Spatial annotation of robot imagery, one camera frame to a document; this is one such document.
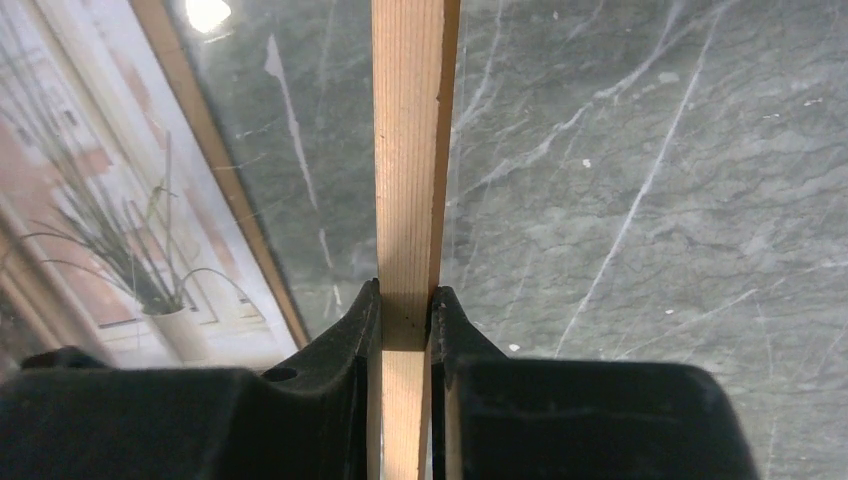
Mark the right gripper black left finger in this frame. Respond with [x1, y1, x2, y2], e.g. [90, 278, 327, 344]
[1, 280, 381, 479]

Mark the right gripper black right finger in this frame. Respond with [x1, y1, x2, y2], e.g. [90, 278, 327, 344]
[430, 286, 759, 479]

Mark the plant photo print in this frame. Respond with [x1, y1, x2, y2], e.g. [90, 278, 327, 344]
[1, 1, 297, 369]

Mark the wooden picture frame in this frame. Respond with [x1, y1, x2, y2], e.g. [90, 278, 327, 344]
[132, 1, 460, 479]

